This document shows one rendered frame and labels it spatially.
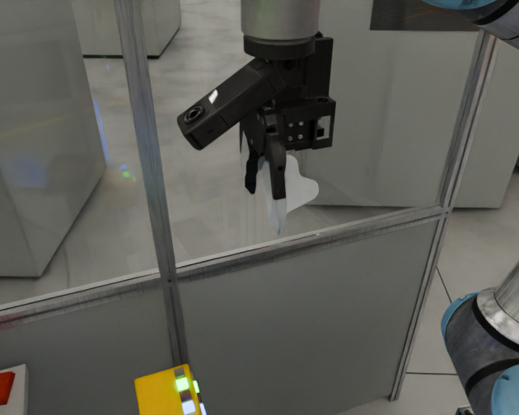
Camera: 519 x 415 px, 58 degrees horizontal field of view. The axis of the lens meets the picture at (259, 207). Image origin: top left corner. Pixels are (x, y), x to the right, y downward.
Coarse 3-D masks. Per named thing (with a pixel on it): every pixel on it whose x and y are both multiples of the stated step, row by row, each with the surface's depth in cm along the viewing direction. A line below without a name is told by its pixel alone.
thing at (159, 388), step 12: (168, 372) 85; (144, 384) 83; (156, 384) 83; (168, 384) 83; (192, 384) 83; (144, 396) 81; (156, 396) 81; (168, 396) 81; (192, 396) 81; (144, 408) 79; (156, 408) 79; (168, 408) 79; (180, 408) 79
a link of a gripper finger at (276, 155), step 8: (272, 136) 47; (272, 144) 47; (280, 144) 47; (264, 152) 49; (272, 152) 47; (280, 152) 47; (272, 160) 47; (280, 160) 47; (272, 168) 48; (280, 168) 48; (272, 176) 48; (280, 176) 48; (272, 184) 49; (280, 184) 49; (272, 192) 49; (280, 192) 49
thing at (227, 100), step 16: (256, 64) 47; (272, 64) 45; (240, 80) 46; (256, 80) 45; (272, 80) 45; (208, 96) 48; (224, 96) 46; (240, 96) 45; (256, 96) 46; (272, 96) 46; (192, 112) 46; (208, 112) 46; (224, 112) 45; (240, 112) 46; (192, 128) 45; (208, 128) 46; (224, 128) 46; (192, 144) 47; (208, 144) 47
